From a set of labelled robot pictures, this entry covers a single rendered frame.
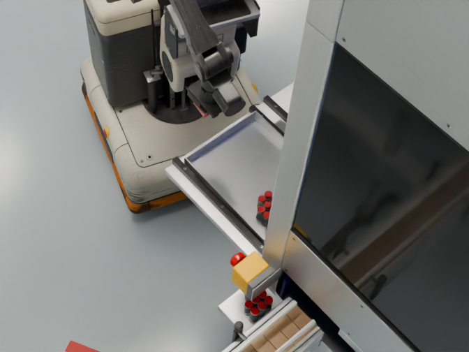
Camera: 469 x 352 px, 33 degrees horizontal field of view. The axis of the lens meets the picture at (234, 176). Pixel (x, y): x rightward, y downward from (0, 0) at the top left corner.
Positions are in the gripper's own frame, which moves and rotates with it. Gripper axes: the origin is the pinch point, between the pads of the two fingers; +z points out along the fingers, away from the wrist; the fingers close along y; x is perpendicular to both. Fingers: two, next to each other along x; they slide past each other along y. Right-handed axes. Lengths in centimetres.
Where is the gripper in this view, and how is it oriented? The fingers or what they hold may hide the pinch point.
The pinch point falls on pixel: (206, 114)
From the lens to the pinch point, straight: 201.7
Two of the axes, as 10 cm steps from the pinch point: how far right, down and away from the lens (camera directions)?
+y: 6.5, 7.2, -2.5
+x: 7.5, -5.3, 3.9
